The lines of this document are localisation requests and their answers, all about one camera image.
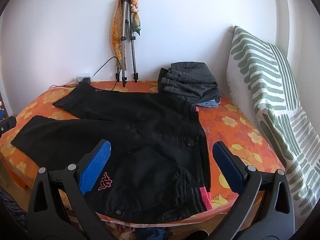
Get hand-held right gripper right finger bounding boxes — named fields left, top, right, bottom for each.
left=207, top=141, right=295, bottom=240

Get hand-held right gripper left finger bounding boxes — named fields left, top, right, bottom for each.
left=26, top=139, right=118, bottom=240

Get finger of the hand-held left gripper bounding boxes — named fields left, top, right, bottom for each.
left=0, top=116, right=17, bottom=137

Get black pants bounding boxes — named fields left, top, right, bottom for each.
left=10, top=84, right=213, bottom=224

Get grey tweed folded pants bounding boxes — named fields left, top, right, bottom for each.
left=158, top=62, right=219, bottom=98

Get orange floral bed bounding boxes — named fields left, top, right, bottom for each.
left=0, top=80, right=287, bottom=240

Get blue folded jeans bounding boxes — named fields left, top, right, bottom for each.
left=195, top=99, right=222, bottom=108

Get dark grey folded garment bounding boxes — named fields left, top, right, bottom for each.
left=185, top=90, right=222, bottom=104

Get dark blue cloth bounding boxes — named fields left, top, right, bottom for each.
left=136, top=227, right=173, bottom=240

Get dark ribbed object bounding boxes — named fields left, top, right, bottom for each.
left=0, top=187, right=29, bottom=240

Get green striped white pillow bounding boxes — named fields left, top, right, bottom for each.
left=226, top=26, right=320, bottom=217

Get grey metal tripod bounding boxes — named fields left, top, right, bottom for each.
left=115, top=0, right=139, bottom=87

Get orange patterned scarf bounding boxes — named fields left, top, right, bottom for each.
left=111, top=0, right=142, bottom=70

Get white cable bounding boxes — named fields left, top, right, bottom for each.
left=49, top=79, right=80, bottom=90

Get black cable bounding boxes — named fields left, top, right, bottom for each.
left=94, top=56, right=123, bottom=90

